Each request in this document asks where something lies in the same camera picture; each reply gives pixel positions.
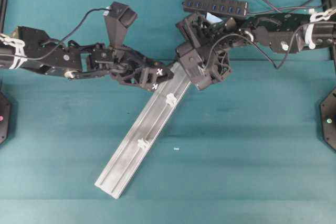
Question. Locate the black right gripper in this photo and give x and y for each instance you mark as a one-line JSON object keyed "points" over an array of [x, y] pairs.
{"points": [[203, 36]]}

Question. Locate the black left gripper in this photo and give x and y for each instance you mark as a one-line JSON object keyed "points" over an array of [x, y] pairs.
{"points": [[127, 66]]}

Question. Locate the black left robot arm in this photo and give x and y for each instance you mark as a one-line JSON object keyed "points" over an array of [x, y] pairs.
{"points": [[33, 50]]}

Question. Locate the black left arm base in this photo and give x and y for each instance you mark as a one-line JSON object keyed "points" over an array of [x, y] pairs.
{"points": [[6, 108]]}

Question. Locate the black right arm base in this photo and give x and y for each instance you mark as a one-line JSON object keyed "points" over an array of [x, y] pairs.
{"points": [[327, 111]]}

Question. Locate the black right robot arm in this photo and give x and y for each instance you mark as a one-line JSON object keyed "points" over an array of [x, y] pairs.
{"points": [[282, 33]]}

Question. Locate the black multi-port USB hub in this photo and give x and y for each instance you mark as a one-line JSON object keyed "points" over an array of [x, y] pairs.
{"points": [[220, 8]]}

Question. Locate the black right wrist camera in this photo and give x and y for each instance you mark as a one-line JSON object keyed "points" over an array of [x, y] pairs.
{"points": [[192, 63]]}

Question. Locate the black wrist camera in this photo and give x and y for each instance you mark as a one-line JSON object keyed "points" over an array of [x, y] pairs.
{"points": [[118, 18], [192, 63]]}

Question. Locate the long aluminium extrusion rail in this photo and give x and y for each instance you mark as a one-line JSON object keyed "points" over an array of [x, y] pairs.
{"points": [[133, 149]]}

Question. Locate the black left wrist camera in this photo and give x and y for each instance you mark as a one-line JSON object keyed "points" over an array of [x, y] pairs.
{"points": [[118, 18]]}

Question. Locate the black left frame post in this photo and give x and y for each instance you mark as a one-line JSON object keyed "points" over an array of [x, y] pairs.
{"points": [[3, 7]]}

